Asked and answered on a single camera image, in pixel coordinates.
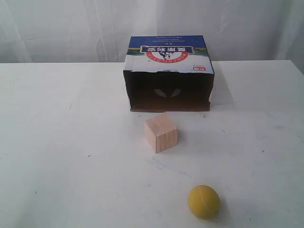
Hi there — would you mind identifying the open printed cardboard box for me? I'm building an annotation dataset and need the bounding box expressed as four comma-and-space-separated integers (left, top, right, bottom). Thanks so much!
123, 35, 215, 112

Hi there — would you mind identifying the yellow ball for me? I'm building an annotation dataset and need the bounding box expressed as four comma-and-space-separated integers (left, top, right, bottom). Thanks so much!
188, 185, 220, 219

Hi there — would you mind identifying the white backdrop curtain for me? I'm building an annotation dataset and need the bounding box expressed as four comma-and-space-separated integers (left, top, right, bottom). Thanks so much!
0, 0, 304, 63

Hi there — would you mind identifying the wooden cube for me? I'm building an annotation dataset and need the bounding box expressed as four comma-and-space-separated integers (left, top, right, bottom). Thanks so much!
144, 113, 178, 153

